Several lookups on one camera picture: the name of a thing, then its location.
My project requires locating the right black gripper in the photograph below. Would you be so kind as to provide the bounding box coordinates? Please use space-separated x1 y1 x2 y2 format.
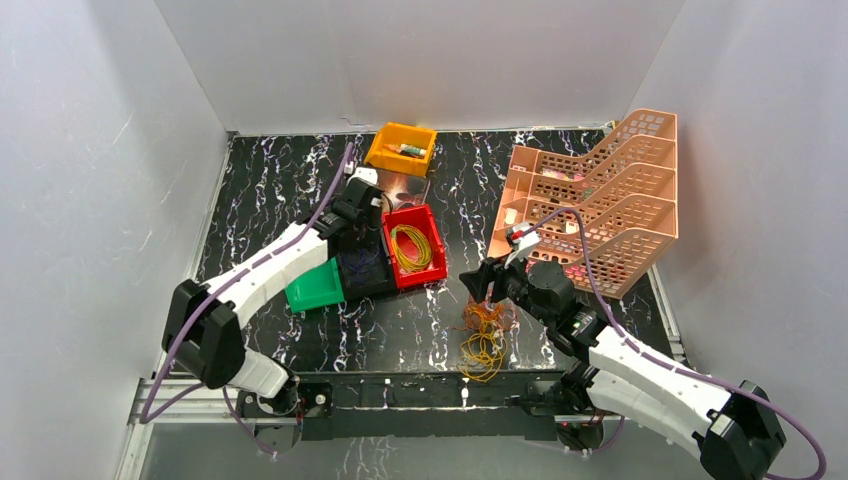
458 247 554 328

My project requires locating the black plastic bin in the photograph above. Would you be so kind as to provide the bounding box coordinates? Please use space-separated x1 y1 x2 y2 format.
336 227 398 300

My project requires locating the green plastic bin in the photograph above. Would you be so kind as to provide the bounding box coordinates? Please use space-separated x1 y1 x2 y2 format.
285 258 345 313

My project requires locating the red plastic bin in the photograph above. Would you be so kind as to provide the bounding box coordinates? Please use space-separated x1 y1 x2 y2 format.
381 204 448 290

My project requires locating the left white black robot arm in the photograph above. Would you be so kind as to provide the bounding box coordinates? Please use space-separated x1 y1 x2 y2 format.
162 168 383 416

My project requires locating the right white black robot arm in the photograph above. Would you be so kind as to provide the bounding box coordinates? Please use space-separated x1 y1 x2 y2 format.
459 258 786 479

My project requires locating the dark paperback book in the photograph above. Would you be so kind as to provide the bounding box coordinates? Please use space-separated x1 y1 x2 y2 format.
377 169 430 212

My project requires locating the orange plastic bin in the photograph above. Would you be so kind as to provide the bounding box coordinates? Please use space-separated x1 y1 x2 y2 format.
365 122 437 177

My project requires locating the marker in orange bin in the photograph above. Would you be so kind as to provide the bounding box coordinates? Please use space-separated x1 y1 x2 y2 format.
384 144 428 159

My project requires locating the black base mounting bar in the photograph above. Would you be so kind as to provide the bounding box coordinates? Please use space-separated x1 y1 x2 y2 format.
303 370 592 441

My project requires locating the pink tiered file tray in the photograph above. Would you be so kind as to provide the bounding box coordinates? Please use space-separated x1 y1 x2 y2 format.
488 109 679 299

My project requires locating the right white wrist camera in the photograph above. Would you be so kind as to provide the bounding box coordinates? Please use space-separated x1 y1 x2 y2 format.
505 222 540 266

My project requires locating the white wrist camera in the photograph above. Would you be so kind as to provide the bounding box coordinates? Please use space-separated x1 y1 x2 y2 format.
505 222 540 266
344 163 379 187

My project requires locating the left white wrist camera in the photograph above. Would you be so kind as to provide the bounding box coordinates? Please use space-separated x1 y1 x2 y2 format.
344 163 379 187

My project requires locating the yellow green coiled cable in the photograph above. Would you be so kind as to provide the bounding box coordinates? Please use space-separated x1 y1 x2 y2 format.
389 224 436 274

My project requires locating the aluminium frame rail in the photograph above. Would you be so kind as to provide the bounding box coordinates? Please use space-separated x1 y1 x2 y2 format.
122 374 747 480

